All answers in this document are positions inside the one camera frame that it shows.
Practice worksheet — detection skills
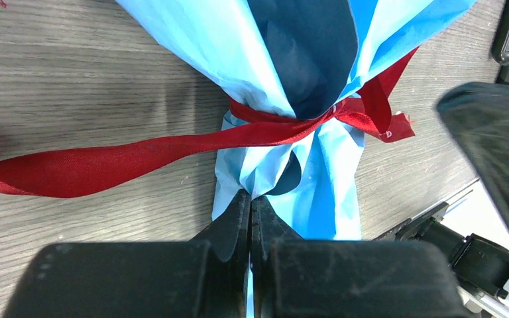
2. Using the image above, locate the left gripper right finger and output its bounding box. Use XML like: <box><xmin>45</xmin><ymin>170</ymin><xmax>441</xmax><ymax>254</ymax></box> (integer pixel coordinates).
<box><xmin>251</xmin><ymin>196</ymin><xmax>467</xmax><ymax>317</ymax></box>

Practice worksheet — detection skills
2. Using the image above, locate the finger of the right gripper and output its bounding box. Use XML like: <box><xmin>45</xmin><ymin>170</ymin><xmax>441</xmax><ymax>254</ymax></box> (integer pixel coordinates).
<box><xmin>436</xmin><ymin>82</ymin><xmax>509</xmax><ymax>230</ymax></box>

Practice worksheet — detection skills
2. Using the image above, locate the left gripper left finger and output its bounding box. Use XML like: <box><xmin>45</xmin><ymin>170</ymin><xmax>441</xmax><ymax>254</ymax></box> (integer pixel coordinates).
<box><xmin>4</xmin><ymin>190</ymin><xmax>251</xmax><ymax>317</ymax></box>

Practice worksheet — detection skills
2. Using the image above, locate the red ribbon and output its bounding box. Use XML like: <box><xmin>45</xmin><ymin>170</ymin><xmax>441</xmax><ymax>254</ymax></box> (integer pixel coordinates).
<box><xmin>0</xmin><ymin>54</ymin><xmax>414</xmax><ymax>198</ymax></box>

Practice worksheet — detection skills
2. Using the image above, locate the pink flower bouquet blue wrap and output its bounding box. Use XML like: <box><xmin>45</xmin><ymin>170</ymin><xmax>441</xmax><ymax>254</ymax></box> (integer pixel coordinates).
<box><xmin>121</xmin><ymin>1</ymin><xmax>473</xmax><ymax>240</ymax></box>

